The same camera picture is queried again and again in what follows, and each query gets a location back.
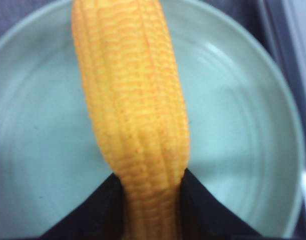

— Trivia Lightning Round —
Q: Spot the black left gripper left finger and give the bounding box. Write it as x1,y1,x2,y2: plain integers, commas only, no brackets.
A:
40,174,124,240

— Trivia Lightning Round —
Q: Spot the green oval plate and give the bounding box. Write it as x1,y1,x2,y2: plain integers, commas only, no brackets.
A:
0,0,305,239

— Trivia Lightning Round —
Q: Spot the yellow corn cob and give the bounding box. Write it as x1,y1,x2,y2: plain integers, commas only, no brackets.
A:
71,0,189,240

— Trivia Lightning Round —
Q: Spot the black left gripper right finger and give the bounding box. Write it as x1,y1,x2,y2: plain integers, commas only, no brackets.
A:
180,169,264,240

